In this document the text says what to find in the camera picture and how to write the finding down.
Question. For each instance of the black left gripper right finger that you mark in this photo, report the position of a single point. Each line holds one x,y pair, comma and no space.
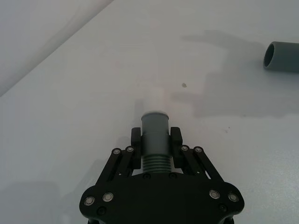
175,151

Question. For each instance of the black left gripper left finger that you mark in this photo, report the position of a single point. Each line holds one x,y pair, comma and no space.
136,151

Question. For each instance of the grey threaded pipe fitting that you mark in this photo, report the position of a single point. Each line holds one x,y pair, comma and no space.
155,142

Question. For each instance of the grey plastic pipe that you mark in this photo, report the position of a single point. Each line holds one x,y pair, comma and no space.
283,57

